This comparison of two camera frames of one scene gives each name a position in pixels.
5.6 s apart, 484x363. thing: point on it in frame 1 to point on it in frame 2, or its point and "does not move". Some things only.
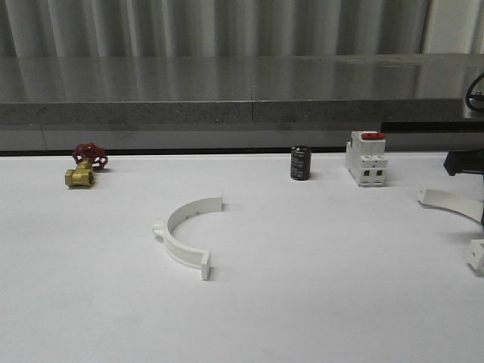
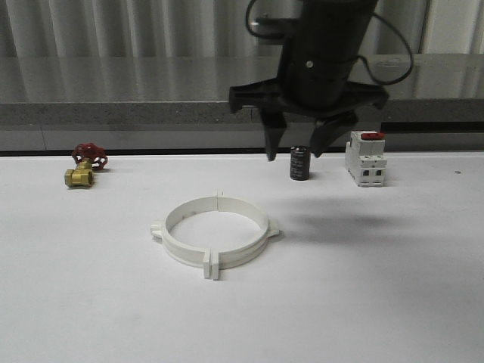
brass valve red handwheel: [89, 157] does not move
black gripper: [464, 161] to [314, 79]
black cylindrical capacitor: [300, 162] does not move
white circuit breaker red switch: [365, 157] does not move
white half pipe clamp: [189, 206] does not move
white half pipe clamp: [468, 203] to [242, 253]
